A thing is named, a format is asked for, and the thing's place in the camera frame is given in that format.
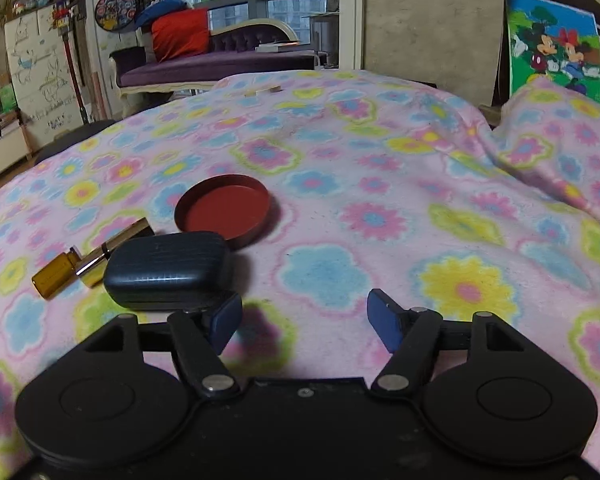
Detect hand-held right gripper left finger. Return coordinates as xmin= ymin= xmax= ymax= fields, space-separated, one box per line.
xmin=75 ymin=291 xmax=243 ymax=398

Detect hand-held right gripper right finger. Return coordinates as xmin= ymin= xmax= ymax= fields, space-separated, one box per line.
xmin=367 ymin=288 xmax=536 ymax=401

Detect dark blue case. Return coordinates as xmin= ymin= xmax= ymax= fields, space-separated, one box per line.
xmin=103 ymin=231 xmax=233 ymax=311

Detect red round lid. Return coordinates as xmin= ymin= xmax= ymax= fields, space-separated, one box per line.
xmin=173 ymin=173 xmax=273 ymax=250

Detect gold lipstick tube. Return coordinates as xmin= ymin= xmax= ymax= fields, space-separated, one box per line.
xmin=74 ymin=217 xmax=155 ymax=289

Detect pink floral blanket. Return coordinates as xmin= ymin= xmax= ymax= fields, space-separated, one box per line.
xmin=0 ymin=67 xmax=600 ymax=480

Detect amber glass bottle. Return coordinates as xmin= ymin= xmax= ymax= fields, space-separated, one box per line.
xmin=31 ymin=248 xmax=84 ymax=301

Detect purple chaise sofa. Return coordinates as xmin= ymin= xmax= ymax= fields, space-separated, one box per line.
xmin=108 ymin=17 xmax=327 ymax=112

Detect books on sofa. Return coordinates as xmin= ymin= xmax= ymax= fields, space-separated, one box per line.
xmin=254 ymin=40 xmax=314 ymax=54

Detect red cushion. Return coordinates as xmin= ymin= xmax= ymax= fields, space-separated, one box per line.
xmin=150 ymin=8 xmax=211 ymax=61

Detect red stick vacuum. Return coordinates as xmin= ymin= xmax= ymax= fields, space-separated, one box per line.
xmin=54 ymin=2 xmax=92 ymax=126

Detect white board with drawings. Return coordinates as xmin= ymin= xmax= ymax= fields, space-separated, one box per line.
xmin=3 ymin=7 xmax=89 ymax=147

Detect blue cushion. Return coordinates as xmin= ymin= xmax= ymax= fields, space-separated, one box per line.
xmin=133 ymin=0 xmax=191 ymax=29

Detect cartoon poster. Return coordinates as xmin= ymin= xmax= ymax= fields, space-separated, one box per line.
xmin=507 ymin=0 xmax=600 ymax=107

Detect round colourful wall plate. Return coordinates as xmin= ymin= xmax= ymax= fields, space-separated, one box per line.
xmin=94 ymin=0 xmax=139 ymax=31

